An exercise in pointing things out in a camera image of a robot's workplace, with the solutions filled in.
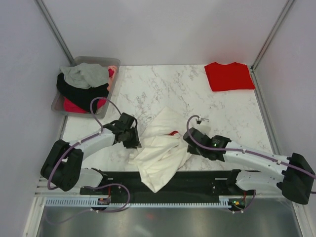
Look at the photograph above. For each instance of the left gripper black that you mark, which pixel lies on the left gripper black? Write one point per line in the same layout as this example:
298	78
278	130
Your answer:
135	143

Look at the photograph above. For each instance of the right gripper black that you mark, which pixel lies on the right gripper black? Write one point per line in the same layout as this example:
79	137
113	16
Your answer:
192	150

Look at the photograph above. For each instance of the white printed t-shirt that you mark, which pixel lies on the white printed t-shirt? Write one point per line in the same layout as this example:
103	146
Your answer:
163	150

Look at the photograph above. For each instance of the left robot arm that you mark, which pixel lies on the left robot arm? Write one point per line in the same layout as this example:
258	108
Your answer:
63	166

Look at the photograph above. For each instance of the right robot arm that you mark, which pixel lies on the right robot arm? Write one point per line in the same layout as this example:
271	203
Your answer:
291	176

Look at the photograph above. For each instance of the black t-shirt in bin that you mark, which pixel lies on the black t-shirt in bin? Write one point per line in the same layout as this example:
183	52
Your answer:
80	97

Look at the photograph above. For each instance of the folded red t-shirt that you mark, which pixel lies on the folded red t-shirt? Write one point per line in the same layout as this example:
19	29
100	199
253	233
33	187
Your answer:
233	76

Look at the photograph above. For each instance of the pink t-shirt in bin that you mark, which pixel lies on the pink t-shirt in bin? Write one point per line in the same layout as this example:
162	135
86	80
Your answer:
112	70

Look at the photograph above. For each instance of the magenta t-shirt in bin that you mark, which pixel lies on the magenta t-shirt in bin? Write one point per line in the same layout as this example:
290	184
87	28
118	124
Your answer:
69	106

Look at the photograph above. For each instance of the grey t-shirt in bin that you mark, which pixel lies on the grey t-shirt in bin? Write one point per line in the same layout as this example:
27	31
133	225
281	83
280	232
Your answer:
85	76

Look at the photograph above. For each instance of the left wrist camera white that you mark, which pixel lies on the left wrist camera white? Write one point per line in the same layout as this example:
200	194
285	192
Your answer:
134	124

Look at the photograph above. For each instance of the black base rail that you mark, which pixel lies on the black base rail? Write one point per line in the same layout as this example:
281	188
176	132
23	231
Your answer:
204	183

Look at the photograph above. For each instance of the white slotted cable duct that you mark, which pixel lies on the white slotted cable duct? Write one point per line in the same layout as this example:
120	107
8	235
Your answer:
142	200

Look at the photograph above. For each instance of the aluminium front frame rail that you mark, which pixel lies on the aluminium front frame rail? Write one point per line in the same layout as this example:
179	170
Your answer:
37	208

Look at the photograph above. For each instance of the right aluminium corner post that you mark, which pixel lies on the right aluminium corner post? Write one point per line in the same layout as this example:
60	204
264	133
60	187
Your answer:
274	30

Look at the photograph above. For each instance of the aluminium corner post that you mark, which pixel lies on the aluminium corner post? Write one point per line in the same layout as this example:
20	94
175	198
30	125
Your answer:
274	30
53	27

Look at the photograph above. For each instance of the left aluminium corner post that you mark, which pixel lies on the left aluminium corner post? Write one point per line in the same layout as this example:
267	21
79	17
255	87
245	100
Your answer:
53	27

